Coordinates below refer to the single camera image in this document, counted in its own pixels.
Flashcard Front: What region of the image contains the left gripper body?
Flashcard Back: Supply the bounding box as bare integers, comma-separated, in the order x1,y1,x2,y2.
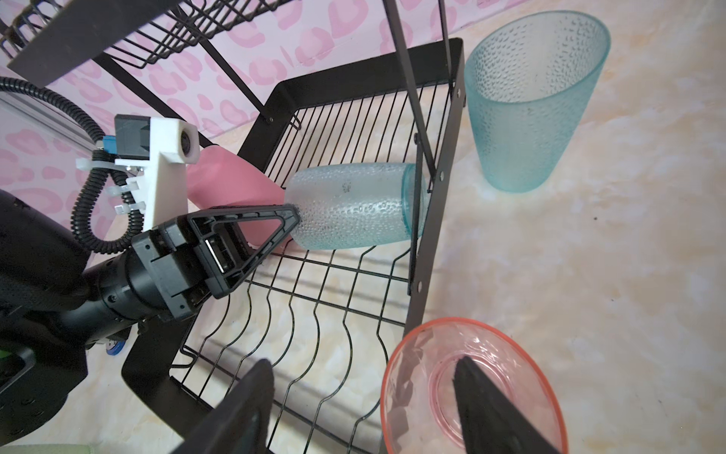
93,218,212,335

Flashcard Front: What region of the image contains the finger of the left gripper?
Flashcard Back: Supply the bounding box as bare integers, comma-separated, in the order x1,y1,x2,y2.
186,204,300,298

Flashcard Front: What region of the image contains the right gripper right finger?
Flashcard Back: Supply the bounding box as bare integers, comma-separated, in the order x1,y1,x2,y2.
453,356,558,454

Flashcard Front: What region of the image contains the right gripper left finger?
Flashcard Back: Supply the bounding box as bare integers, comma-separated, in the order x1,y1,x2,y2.
174,359,274,453

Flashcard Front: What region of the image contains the clear pink plastic cup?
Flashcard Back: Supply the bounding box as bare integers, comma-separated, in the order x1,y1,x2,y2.
380,317,569,453

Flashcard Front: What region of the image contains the opaque pink plastic cup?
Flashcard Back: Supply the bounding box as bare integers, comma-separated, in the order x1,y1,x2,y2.
185,145,293,257

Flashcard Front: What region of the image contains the teal textured cup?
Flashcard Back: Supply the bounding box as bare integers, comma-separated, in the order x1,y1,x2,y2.
285,163,418,251
464,11,611,193

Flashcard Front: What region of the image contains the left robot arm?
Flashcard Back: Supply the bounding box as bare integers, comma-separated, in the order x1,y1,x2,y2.
1,193,300,451

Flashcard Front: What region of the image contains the black wire dish rack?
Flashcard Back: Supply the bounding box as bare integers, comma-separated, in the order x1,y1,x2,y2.
1,1,465,453

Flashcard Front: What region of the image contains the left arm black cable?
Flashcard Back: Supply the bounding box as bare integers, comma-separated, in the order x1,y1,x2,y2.
0,76,146,255

